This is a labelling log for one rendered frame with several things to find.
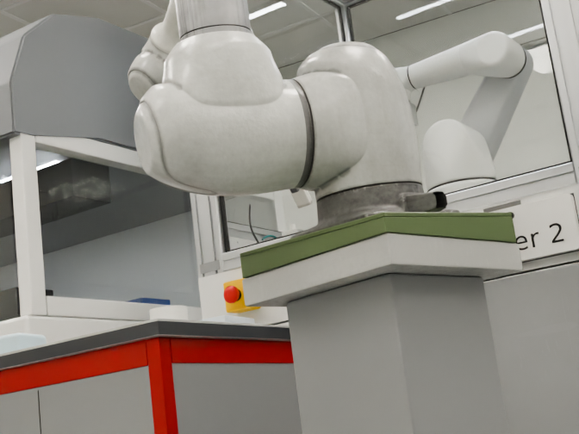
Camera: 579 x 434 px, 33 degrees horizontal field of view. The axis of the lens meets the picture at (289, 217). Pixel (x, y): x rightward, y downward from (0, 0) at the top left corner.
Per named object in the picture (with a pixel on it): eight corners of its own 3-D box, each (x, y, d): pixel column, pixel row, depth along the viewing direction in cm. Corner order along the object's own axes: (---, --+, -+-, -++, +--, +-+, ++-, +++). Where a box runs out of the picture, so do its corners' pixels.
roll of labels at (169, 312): (177, 325, 179) (174, 304, 180) (144, 331, 182) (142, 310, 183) (196, 327, 185) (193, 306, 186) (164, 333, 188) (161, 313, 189)
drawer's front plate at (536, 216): (581, 248, 187) (569, 192, 189) (442, 277, 202) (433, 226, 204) (583, 249, 188) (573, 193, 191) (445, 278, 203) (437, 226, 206)
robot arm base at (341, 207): (396, 214, 125) (389, 171, 126) (286, 247, 141) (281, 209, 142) (488, 213, 137) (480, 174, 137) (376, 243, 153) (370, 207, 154)
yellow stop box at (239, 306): (249, 307, 223) (245, 275, 225) (223, 313, 227) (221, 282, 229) (262, 308, 228) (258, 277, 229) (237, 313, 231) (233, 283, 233)
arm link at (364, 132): (445, 177, 137) (419, 27, 140) (324, 187, 130) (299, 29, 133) (395, 201, 152) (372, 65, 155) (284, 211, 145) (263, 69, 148)
